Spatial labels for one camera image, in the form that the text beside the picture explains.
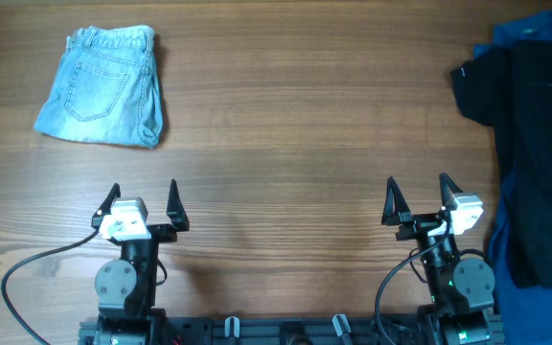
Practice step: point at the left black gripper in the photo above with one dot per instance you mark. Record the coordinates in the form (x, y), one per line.
(165, 233)

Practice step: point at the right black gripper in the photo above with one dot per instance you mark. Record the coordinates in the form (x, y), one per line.
(402, 211)

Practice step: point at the black shorts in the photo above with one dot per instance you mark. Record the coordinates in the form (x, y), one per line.
(510, 90)

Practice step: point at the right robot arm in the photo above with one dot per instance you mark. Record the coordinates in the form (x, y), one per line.
(461, 283)

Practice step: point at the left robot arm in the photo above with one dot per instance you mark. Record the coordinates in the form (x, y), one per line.
(126, 287)

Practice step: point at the folded light blue jeans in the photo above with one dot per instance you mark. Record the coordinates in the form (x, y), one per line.
(106, 89)

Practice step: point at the blue garment pile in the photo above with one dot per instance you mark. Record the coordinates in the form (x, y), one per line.
(525, 311)

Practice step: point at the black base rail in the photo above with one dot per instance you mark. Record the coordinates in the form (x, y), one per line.
(408, 329)

